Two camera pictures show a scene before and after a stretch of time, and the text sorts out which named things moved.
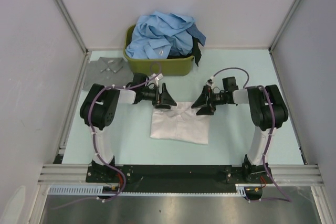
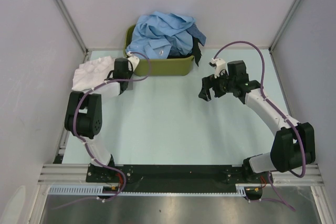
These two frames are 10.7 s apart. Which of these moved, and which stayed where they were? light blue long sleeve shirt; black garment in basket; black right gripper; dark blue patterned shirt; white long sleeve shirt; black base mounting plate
Moved: white long sleeve shirt; black right gripper
Stayed: dark blue patterned shirt; black base mounting plate; light blue long sleeve shirt; black garment in basket
